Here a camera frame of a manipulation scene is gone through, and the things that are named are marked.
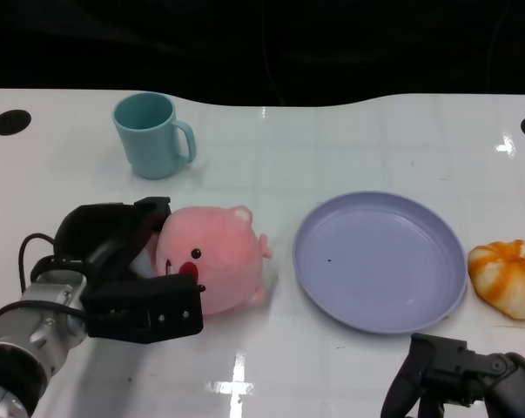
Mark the light blue mug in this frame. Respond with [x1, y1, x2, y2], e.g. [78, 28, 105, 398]
[111, 91, 197, 180]

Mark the orange striped plush bun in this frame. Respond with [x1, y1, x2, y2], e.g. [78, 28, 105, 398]
[468, 239, 525, 321]

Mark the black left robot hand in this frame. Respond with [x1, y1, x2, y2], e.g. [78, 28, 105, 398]
[52, 196, 205, 345]

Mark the pink plush doll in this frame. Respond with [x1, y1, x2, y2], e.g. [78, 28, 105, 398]
[131, 204, 274, 317]

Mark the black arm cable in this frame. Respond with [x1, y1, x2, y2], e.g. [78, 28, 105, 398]
[17, 233, 90, 319]

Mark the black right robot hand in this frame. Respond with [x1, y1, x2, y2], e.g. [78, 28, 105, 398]
[380, 333, 525, 418]

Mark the purple plastic plate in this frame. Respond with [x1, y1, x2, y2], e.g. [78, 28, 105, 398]
[292, 190, 469, 336]

